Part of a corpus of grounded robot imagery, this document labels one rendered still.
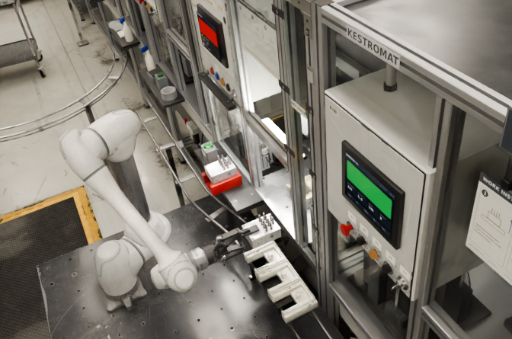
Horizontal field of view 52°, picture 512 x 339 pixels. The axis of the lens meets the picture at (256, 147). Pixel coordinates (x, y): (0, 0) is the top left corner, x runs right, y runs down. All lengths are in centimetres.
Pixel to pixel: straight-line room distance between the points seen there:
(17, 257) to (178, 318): 182
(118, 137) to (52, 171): 257
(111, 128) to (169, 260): 54
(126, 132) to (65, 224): 204
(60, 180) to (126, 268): 218
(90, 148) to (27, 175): 268
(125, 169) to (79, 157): 25
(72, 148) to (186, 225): 93
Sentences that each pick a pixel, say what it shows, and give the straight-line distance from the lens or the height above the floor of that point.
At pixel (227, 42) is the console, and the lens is 210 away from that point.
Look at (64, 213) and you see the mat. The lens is 409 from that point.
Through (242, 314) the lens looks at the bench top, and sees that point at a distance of 232.
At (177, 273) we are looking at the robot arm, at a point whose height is 121.
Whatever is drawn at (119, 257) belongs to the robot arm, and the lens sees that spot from 232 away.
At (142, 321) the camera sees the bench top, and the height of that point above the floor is 68.
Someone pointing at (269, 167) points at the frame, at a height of 93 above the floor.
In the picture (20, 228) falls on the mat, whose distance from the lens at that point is 414.
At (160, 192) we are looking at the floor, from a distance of 399.
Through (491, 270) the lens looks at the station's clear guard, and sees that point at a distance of 124.
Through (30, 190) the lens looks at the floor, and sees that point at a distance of 447.
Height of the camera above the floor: 257
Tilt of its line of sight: 38 degrees down
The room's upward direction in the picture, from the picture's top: 8 degrees counter-clockwise
